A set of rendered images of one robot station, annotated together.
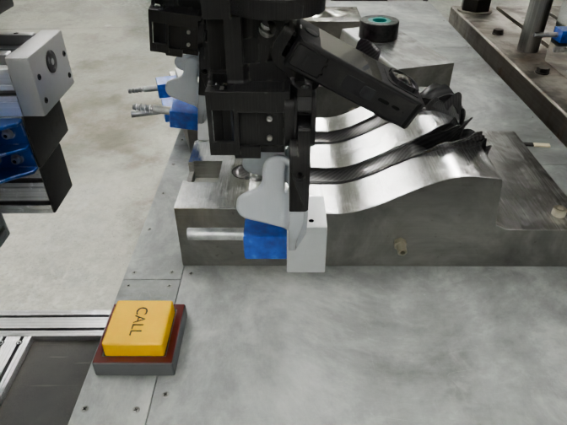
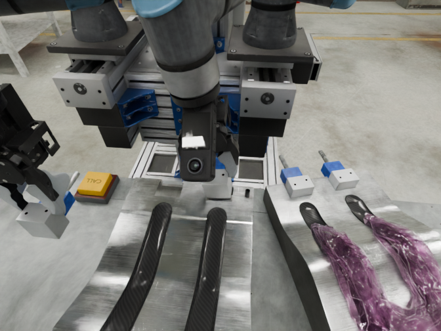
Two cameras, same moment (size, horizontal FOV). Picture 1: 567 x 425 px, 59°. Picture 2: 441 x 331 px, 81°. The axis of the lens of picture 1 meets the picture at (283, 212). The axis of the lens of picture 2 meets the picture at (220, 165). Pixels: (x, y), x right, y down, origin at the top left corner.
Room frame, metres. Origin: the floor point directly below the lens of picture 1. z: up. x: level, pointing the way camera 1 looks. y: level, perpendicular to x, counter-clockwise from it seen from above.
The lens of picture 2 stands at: (0.70, -0.23, 1.32)
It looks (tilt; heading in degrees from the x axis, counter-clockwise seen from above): 46 degrees down; 96
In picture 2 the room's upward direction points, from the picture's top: straight up
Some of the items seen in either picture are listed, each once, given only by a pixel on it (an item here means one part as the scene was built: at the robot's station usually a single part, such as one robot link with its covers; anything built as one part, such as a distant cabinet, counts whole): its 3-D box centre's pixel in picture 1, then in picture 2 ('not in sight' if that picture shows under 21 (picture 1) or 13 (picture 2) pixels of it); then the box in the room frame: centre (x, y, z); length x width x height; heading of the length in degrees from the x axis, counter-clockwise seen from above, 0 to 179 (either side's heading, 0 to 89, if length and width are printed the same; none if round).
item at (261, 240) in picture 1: (256, 234); (59, 198); (0.37, 0.03, 0.93); 0.13 x 0.05 x 0.05; 90
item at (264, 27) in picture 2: not in sight; (271, 19); (0.76, 0.55, 1.09); 0.15 x 0.15 x 0.10
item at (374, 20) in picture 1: (378, 28); not in sight; (1.06, -0.20, 0.93); 0.08 x 0.08 x 0.04
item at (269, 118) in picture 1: (266, 72); (2, 136); (0.37, 0.01, 1.09); 0.09 x 0.08 x 0.12; 90
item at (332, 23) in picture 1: (321, 26); not in sight; (1.41, -0.11, 0.84); 0.20 x 0.15 x 0.07; 90
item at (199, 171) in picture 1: (203, 183); (170, 193); (0.56, 0.10, 0.87); 0.05 x 0.05 x 0.04; 0
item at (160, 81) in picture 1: (162, 87); (331, 168); (0.93, 0.23, 0.86); 0.13 x 0.05 x 0.05; 107
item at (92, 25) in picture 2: not in sight; (96, 14); (0.26, 0.55, 1.09); 0.15 x 0.15 x 0.10
